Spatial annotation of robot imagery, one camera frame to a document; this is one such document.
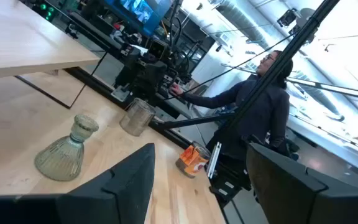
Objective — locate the silver metal cup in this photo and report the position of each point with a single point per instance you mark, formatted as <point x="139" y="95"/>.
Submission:
<point x="191" y="161"/>

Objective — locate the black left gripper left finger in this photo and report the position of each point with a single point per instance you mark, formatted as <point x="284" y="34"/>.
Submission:
<point x="104" y="199"/>

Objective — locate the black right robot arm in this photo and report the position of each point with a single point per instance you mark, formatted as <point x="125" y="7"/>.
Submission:
<point x="126" y="79"/>

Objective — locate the silver-lidded glass candle jar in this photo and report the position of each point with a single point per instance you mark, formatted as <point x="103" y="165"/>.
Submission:
<point x="137" y="118"/>

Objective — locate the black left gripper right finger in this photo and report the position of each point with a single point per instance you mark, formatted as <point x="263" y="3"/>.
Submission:
<point x="291" y="199"/>

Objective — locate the clear ribbed glass vase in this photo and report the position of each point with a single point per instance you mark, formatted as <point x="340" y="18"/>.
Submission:
<point x="61" y="158"/>

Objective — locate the computer monitor with blue screen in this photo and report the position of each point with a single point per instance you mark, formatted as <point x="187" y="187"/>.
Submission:
<point x="138" y="12"/>

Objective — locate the person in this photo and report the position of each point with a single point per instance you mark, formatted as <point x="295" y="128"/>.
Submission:
<point x="259" y="115"/>

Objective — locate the wooden shelf with black legs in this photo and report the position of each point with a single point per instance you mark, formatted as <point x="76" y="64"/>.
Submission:
<point x="26" y="37"/>

